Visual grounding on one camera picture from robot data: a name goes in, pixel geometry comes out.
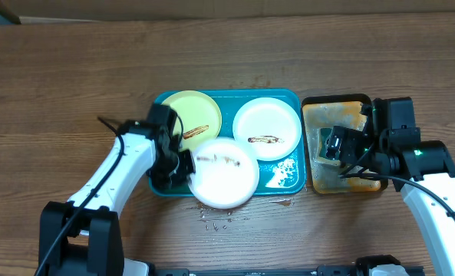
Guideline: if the yellow green sponge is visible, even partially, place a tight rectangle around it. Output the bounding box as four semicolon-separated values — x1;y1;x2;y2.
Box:
318;128;341;161

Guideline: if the white front plate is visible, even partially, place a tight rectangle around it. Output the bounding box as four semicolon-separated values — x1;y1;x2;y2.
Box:
188;137;259;209

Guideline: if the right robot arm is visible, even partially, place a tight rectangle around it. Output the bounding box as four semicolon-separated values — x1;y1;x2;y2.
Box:
326;97;455;275

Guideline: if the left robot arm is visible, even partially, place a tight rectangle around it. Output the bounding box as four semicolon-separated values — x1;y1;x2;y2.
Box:
35;103;195;276

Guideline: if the black soapy water tray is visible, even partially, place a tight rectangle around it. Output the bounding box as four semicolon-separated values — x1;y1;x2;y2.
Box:
302;94;388;195

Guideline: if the yellow-green plate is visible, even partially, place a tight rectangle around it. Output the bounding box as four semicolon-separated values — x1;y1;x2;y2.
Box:
162;90;222;151

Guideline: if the white plate with sauce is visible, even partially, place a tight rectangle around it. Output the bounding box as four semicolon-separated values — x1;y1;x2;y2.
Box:
232;97;302;161

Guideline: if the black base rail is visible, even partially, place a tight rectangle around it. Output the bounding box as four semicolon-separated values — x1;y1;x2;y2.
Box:
150;265;425;276

